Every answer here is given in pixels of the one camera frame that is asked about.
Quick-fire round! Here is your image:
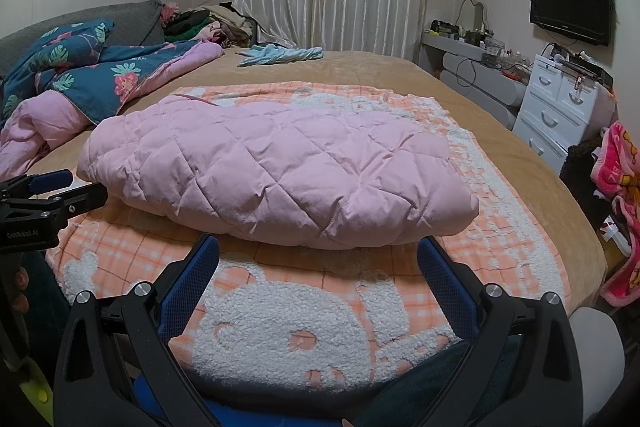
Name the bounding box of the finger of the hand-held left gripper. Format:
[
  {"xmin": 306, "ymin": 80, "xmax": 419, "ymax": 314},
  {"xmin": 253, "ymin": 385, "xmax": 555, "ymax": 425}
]
[
  {"xmin": 0, "ymin": 169, "xmax": 74, "ymax": 204},
  {"xmin": 47, "ymin": 181, "xmax": 109, "ymax": 218}
]

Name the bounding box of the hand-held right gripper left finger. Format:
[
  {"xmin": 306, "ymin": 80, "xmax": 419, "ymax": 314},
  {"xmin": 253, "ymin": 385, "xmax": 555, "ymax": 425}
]
[{"xmin": 52, "ymin": 234, "xmax": 221, "ymax": 427}]

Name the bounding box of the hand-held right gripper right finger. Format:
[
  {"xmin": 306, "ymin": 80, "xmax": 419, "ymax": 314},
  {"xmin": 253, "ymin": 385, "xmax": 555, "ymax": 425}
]
[{"xmin": 417, "ymin": 237, "xmax": 585, "ymax": 427}]

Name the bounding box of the pink quilted jacket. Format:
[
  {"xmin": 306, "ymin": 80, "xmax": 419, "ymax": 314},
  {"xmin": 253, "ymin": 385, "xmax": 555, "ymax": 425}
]
[{"xmin": 77, "ymin": 93, "xmax": 480, "ymax": 250}]

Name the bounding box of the pile of mixed clothes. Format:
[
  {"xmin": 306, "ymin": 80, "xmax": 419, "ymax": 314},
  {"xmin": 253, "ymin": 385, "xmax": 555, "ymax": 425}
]
[{"xmin": 160, "ymin": 2, "xmax": 258, "ymax": 48}]

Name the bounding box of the person's left hand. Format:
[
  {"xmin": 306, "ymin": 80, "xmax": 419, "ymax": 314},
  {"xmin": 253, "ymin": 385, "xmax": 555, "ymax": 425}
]
[{"xmin": 11, "ymin": 267, "xmax": 31, "ymax": 315}]

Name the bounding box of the person's dark teal garment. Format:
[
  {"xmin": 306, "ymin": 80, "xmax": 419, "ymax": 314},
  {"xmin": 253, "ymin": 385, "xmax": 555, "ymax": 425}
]
[{"xmin": 395, "ymin": 339, "xmax": 523, "ymax": 415}]

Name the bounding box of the orange plaid bear blanket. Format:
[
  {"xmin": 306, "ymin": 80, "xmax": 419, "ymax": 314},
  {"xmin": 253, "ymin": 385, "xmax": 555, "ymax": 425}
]
[{"xmin": 45, "ymin": 81, "xmax": 571, "ymax": 400}]

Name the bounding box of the teal floral quilt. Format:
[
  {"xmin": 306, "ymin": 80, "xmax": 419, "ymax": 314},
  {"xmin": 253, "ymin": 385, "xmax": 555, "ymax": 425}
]
[{"xmin": 0, "ymin": 19, "xmax": 224, "ymax": 182}]

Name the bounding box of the white rounded object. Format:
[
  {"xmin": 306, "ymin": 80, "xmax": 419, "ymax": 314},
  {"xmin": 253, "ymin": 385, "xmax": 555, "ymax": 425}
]
[{"xmin": 569, "ymin": 307, "xmax": 627, "ymax": 390}]

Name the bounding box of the black fuzzy garment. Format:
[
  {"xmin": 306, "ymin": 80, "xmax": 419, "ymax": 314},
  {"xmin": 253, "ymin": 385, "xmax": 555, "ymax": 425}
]
[{"xmin": 559, "ymin": 141, "xmax": 608, "ymax": 228}]

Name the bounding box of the bed with tan sheet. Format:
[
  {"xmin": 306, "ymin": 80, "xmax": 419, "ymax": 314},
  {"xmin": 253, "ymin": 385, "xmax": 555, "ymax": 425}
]
[{"xmin": 0, "ymin": 49, "xmax": 608, "ymax": 308}]

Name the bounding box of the grey headboard cushion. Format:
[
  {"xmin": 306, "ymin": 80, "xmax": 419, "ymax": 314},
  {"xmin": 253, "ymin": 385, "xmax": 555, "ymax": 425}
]
[{"xmin": 0, "ymin": 0, "xmax": 166, "ymax": 78}]

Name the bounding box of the grey dressing desk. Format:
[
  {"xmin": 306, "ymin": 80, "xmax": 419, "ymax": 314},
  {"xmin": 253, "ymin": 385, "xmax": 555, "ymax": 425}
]
[{"xmin": 420, "ymin": 29, "xmax": 528, "ymax": 130}]

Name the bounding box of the white drawer cabinet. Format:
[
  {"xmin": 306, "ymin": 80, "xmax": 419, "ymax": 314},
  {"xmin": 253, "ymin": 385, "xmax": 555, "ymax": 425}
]
[{"xmin": 512, "ymin": 53, "xmax": 616, "ymax": 168}]

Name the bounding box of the pink cartoon blanket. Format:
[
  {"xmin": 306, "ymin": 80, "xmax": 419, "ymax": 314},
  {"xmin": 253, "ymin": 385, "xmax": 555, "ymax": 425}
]
[{"xmin": 590, "ymin": 121, "xmax": 640, "ymax": 308}]

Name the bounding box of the light blue garment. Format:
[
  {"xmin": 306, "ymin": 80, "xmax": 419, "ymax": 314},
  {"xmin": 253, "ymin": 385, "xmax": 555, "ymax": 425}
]
[{"xmin": 236, "ymin": 43, "xmax": 325, "ymax": 68}]

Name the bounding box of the clutter of small desk things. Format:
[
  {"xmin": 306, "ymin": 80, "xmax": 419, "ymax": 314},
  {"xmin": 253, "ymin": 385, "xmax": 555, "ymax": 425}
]
[{"xmin": 430, "ymin": 0, "xmax": 531, "ymax": 80}]

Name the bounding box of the black set-top box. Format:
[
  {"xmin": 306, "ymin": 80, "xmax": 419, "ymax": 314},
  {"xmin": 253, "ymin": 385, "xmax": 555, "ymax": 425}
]
[{"xmin": 552, "ymin": 57, "xmax": 615, "ymax": 88}]

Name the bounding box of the black flat television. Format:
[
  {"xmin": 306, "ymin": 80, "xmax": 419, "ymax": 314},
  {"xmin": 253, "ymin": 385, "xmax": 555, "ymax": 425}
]
[{"xmin": 530, "ymin": 0, "xmax": 612, "ymax": 46}]

